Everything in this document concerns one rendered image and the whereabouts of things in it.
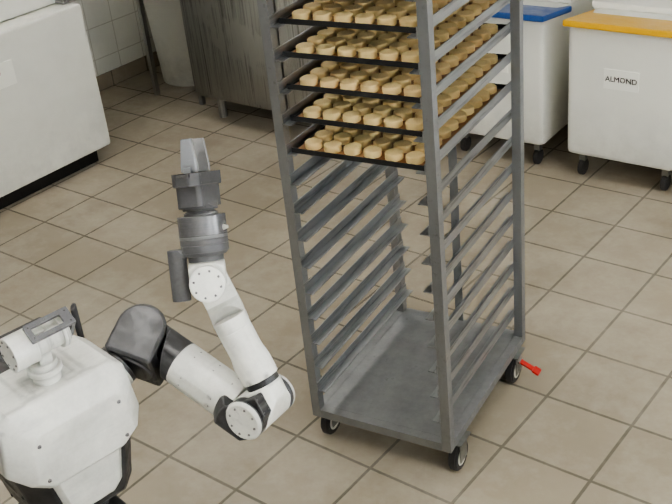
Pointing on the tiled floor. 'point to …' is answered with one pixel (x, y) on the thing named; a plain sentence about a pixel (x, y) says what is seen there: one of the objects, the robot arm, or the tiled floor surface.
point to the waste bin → (170, 41)
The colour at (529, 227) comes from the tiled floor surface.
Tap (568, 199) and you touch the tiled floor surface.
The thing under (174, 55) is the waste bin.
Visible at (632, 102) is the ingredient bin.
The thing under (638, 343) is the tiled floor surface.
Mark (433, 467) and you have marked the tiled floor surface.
